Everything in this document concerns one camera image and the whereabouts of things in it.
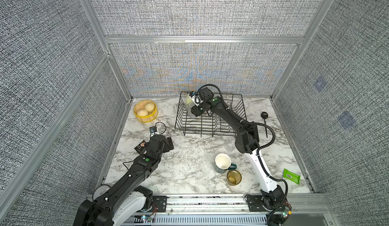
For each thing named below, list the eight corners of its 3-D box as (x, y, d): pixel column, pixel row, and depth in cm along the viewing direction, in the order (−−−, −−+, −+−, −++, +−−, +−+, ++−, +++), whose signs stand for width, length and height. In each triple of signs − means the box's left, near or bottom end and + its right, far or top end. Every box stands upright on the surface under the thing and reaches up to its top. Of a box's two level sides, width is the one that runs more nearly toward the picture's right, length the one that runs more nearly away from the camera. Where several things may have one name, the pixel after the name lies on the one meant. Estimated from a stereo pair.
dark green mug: (223, 180, 82) (226, 174, 74) (211, 165, 87) (213, 158, 79) (233, 171, 85) (237, 164, 77) (221, 158, 90) (223, 150, 82)
